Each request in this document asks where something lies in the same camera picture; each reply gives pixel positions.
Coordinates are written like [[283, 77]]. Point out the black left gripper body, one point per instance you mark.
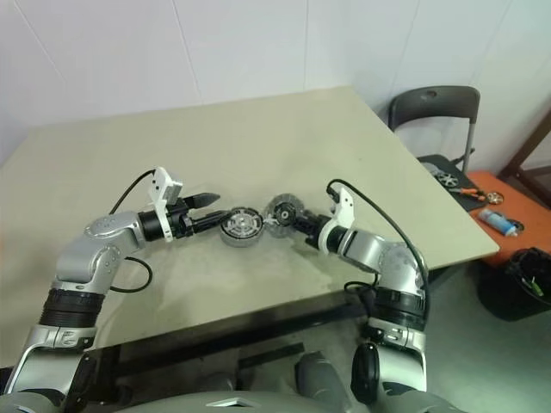
[[178, 219]]

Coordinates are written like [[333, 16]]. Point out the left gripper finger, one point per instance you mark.
[[202, 200], [206, 221]]

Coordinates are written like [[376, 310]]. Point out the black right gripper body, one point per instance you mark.
[[314, 232]]

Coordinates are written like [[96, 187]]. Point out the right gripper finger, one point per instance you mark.
[[303, 218]]

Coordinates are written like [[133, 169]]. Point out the grey round motor lid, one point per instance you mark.
[[282, 200]]

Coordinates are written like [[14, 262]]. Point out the motor housing with copper stator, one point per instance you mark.
[[228, 243]]

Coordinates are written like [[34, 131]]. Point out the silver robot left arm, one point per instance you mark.
[[86, 258]]

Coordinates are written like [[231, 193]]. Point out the silver spoked wheel part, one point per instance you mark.
[[447, 178]]

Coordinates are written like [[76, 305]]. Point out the large dark rounded shape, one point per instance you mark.
[[320, 378]]

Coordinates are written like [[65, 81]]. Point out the grey folding chair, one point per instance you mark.
[[430, 103]]

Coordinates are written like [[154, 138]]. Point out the orange stool surface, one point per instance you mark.
[[482, 178]]

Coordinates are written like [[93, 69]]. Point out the blue spray can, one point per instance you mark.
[[495, 219]]

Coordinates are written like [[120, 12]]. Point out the grey robot torso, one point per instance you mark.
[[172, 402]]

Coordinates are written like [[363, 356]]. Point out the small gold round part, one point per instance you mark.
[[495, 198]]

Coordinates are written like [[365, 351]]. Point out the black waste bin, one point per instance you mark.
[[499, 297]]

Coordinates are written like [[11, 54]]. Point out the green plastic scrap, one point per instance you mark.
[[534, 287]]

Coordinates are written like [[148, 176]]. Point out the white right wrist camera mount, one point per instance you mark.
[[344, 206]]

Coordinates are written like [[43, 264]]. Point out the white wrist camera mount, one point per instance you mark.
[[344, 206], [159, 180]]

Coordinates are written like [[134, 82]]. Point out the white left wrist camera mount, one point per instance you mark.
[[159, 180]]

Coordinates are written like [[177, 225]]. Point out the black metal table frame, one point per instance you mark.
[[237, 322]]

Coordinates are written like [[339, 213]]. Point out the brown wooden frame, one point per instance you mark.
[[508, 172]]

